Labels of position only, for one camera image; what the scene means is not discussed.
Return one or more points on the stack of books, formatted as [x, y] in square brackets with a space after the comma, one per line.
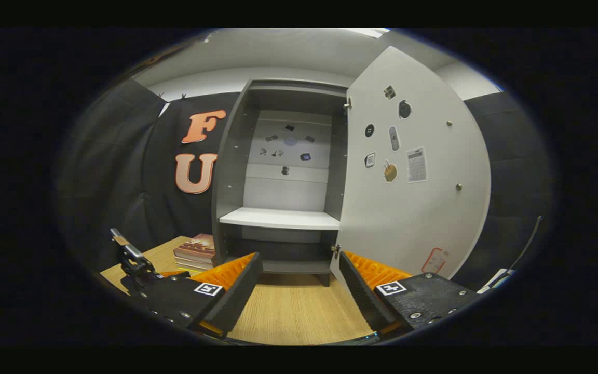
[195, 252]

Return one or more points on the ceiling light panel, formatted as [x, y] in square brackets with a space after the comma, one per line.
[369, 32]

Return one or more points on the metal door hinge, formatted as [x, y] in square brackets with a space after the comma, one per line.
[336, 250]
[348, 104]

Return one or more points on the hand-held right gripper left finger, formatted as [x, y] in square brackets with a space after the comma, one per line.
[236, 296]

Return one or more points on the black backdrop cloth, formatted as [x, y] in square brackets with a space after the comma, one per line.
[122, 182]

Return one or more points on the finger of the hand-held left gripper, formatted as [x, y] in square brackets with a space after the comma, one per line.
[174, 273]

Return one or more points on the white cabinet door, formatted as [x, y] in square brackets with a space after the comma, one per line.
[434, 218]

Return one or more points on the white cabinet shelf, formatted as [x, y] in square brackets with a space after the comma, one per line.
[278, 218]

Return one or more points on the grey cabinet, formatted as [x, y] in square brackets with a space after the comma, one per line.
[229, 171]

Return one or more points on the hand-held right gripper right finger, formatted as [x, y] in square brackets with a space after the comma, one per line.
[364, 296]

